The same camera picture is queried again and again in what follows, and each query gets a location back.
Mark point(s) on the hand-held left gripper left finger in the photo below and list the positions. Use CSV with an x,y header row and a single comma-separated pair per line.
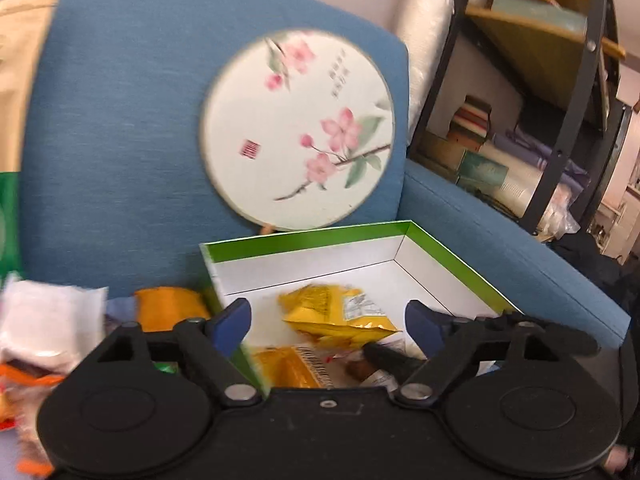
x,y
232,325

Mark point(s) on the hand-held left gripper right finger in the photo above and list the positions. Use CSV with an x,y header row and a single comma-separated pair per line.
x,y
422,324

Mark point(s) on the green and white cardboard box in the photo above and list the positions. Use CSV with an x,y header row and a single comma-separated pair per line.
x,y
320,272

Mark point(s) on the white snack packet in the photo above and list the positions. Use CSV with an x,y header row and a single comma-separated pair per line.
x,y
47,317

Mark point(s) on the orange snack packet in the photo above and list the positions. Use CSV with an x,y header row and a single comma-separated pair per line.
x,y
167,307

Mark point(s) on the yellow printed snack packet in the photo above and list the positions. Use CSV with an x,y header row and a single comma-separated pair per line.
x,y
287,367

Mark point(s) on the brown snack packet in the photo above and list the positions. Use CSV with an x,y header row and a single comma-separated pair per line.
x,y
362,370

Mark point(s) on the yellow crumpled snack packet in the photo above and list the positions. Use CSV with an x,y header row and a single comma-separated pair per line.
x,y
320,310

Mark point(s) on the lavender cloth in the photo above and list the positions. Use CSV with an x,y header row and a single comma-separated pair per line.
x,y
120,309

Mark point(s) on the green carton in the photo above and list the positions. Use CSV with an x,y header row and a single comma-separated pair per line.
x,y
482,170

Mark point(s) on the round floral fan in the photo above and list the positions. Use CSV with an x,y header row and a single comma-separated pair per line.
x,y
295,130

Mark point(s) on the purple paper rolls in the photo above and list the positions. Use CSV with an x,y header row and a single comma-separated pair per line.
x,y
535,152

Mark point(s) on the striped folded textiles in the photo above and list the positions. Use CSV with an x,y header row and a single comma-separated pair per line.
x,y
470,120

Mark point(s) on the blue fabric sofa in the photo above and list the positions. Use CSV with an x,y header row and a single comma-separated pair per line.
x,y
125,135

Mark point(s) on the orange snack wrappers pile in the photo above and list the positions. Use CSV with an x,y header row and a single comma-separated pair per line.
x,y
22,385

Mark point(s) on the dark metal shelf rack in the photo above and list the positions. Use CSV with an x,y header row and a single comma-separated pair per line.
x,y
567,150

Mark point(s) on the bubble wrap roll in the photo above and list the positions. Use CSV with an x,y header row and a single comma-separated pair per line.
x,y
425,35

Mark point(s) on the yellow wooden tray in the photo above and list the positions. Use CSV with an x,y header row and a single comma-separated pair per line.
x,y
530,22

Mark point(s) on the tan and green snack bag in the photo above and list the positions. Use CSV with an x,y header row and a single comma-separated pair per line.
x,y
20,85

